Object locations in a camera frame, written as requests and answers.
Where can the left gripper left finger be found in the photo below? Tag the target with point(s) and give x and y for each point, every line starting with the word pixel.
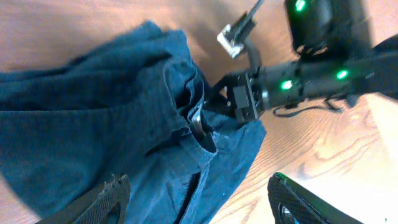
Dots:
pixel 104 204

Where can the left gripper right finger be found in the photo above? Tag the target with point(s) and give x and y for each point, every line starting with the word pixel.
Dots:
pixel 293 204

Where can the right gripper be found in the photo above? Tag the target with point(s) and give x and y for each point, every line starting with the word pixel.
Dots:
pixel 238 95

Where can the navy blue shorts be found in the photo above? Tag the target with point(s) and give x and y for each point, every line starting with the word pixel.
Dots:
pixel 132 106

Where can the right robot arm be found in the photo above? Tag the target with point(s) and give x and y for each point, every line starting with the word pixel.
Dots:
pixel 336 61

